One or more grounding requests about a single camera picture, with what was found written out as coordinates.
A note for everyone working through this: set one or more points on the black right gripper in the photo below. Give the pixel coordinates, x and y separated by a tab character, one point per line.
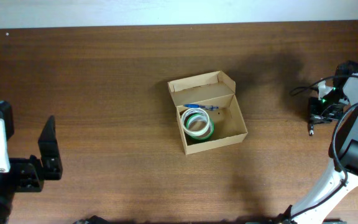
319	111

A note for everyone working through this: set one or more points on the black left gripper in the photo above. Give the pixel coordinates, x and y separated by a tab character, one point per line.
30	173

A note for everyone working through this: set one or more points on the black ballpoint pen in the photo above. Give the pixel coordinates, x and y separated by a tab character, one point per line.
311	129

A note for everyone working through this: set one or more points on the brown cardboard box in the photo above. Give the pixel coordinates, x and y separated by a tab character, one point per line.
215	88

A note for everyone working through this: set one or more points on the green tape roll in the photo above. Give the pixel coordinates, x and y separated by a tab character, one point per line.
197	122

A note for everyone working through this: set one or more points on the cream masking tape roll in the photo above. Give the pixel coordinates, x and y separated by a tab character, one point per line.
188	113

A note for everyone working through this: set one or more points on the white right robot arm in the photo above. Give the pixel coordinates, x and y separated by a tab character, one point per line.
341	174

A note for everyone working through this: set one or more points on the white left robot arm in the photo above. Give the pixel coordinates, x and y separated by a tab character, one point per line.
7	115

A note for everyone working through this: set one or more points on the dark object at table edge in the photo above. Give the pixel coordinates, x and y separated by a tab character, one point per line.
92	220

